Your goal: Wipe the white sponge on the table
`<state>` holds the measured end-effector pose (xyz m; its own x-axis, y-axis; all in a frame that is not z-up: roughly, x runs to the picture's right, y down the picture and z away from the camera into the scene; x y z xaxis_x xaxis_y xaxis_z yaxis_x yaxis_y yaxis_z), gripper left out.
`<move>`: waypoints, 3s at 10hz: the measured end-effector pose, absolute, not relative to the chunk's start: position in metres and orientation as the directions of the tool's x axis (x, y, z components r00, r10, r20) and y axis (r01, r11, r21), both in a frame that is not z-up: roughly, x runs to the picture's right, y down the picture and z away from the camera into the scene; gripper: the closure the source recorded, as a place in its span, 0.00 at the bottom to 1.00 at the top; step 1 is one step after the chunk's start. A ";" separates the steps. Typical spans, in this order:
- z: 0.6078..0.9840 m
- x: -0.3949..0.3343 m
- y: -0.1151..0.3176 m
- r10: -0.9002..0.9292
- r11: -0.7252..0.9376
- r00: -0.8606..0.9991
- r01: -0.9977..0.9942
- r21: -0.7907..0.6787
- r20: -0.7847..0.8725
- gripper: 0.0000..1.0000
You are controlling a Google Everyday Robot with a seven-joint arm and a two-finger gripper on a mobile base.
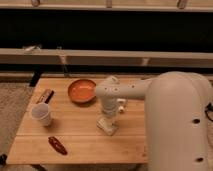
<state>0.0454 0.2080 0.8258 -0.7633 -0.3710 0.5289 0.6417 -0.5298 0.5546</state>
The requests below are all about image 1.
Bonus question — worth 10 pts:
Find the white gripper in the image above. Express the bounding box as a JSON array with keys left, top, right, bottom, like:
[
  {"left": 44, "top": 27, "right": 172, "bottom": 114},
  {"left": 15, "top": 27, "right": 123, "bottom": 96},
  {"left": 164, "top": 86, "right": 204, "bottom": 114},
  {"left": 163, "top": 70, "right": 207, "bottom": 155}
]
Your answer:
[{"left": 101, "top": 98, "right": 118, "bottom": 127}]

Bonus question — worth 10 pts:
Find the white sponge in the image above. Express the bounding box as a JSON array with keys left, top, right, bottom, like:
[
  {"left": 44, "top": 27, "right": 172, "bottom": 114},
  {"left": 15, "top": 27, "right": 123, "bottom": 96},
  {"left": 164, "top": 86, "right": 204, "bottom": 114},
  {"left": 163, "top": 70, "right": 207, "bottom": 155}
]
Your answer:
[{"left": 97, "top": 117, "right": 118, "bottom": 136}]

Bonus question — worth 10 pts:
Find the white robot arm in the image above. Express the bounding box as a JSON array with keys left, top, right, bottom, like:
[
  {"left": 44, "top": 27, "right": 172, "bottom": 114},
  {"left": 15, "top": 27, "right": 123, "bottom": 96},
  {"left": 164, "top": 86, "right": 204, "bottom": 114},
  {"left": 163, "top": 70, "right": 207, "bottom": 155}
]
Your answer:
[{"left": 95, "top": 72, "right": 213, "bottom": 171}]

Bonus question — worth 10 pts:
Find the orange bowl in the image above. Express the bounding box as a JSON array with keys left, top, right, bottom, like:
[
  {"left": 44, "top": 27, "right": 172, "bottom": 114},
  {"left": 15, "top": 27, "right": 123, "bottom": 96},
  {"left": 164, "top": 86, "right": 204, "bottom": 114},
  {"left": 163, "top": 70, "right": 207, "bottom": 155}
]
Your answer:
[{"left": 68, "top": 79, "right": 96, "bottom": 104}]

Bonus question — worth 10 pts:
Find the wooden table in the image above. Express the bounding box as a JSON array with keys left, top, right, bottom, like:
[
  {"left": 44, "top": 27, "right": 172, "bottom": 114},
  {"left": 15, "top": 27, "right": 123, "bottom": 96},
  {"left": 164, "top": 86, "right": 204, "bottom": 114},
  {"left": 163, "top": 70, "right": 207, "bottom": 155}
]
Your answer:
[{"left": 7, "top": 78, "right": 147, "bottom": 164}]

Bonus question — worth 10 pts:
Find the brown snack bar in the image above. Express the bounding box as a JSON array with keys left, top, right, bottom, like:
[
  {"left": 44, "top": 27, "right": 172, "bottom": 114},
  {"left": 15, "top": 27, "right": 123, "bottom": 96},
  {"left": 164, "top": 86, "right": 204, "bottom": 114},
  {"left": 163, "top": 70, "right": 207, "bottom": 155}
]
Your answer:
[{"left": 37, "top": 89, "right": 54, "bottom": 103}]

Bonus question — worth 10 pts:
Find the red chili pepper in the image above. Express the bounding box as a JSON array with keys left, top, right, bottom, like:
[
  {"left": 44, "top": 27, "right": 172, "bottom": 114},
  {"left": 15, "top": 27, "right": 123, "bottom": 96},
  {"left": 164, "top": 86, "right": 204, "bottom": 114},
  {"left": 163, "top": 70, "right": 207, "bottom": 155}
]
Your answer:
[{"left": 48, "top": 136, "right": 68, "bottom": 155}]

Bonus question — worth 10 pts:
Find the white paper cup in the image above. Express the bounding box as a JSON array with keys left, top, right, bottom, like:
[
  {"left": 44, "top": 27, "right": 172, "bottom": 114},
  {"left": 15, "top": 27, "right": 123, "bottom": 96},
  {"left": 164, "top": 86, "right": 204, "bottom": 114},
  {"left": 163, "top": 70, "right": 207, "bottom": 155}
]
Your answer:
[{"left": 31, "top": 102, "right": 52, "bottom": 126}]

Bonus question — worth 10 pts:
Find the black cable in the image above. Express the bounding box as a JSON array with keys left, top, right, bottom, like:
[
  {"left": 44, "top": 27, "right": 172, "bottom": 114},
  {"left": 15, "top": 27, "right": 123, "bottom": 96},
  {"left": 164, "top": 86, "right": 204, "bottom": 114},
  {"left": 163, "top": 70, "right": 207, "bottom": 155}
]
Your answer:
[{"left": 204, "top": 102, "right": 213, "bottom": 123}]

